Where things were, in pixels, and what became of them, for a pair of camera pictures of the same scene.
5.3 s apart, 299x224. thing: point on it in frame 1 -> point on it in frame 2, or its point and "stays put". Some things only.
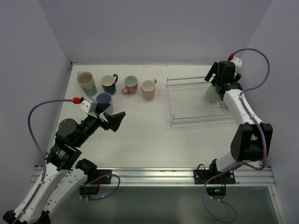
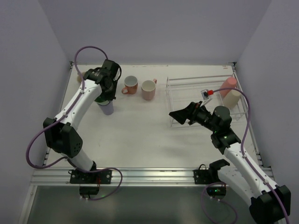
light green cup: (211, 95) -> (102, 101)
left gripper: (103, 121) -> (108, 94)
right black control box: (216, 191) stays put
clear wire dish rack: (187, 104) stays put
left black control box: (88, 190) stays put
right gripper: (216, 80) -> (192, 114)
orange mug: (131, 83) stays put
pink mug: (148, 87) stays put
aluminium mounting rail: (165, 178) stays put
